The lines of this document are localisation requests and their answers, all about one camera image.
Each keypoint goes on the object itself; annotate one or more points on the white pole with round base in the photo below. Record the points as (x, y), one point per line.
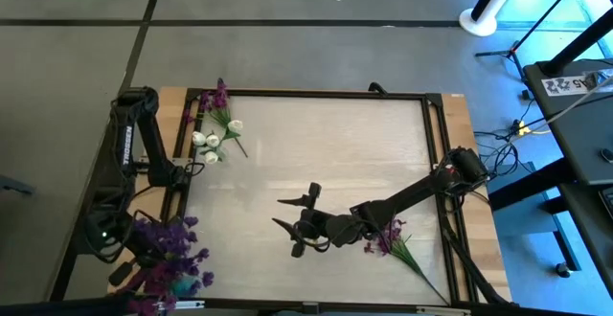
(479, 21)

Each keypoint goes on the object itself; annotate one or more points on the black caster wheel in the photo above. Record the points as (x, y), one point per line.
(563, 270)

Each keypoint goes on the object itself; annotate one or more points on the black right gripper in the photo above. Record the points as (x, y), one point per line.
(325, 227)

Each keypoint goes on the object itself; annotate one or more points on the white printed label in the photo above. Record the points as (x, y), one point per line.
(562, 86)

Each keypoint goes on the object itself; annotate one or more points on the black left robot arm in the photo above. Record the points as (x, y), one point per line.
(127, 143)

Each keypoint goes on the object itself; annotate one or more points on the magenta artificial flower bunch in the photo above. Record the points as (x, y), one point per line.
(395, 246)
(155, 277)
(218, 99)

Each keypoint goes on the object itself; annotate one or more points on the black tripod stand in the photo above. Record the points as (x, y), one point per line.
(515, 50)

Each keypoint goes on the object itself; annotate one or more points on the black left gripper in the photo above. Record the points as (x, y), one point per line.
(136, 246)

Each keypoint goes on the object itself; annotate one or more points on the white artificial tulip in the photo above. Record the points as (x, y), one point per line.
(213, 140)
(198, 138)
(235, 126)
(211, 157)

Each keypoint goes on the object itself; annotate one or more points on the black side table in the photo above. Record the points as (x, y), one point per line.
(574, 129)

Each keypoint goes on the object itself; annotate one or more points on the black aluminium table frame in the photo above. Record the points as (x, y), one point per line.
(445, 129)

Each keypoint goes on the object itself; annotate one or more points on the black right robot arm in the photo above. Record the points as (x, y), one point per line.
(412, 194)

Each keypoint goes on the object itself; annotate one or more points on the yellow power plug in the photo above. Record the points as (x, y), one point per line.
(523, 128)

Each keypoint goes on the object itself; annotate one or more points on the silver metal bracket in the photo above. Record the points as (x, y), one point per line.
(184, 305)

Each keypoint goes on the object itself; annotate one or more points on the purple artificial flower bunch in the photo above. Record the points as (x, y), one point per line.
(167, 239)

